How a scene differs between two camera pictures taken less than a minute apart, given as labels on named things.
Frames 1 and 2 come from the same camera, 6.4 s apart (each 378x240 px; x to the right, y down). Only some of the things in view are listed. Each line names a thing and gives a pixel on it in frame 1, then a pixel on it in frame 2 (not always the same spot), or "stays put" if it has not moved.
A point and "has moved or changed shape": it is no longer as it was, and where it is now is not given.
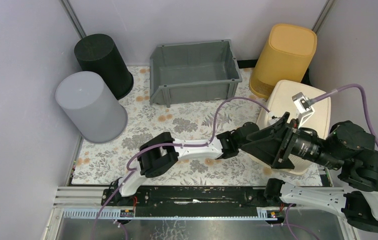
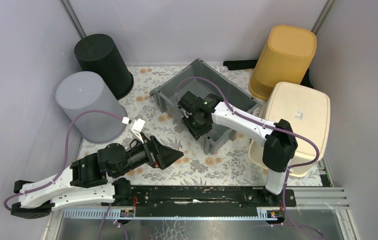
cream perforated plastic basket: x=276 y=100 stays put
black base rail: x=192 y=201 stays put
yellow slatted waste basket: x=287 y=56 stays put
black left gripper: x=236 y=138 → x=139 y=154
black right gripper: x=264 y=143 → x=194 y=132
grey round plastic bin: x=93 y=107 stays put
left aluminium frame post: x=72 y=17 stays put
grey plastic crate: x=193 y=72 has moved or changed shape
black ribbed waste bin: x=98 y=53 stays put
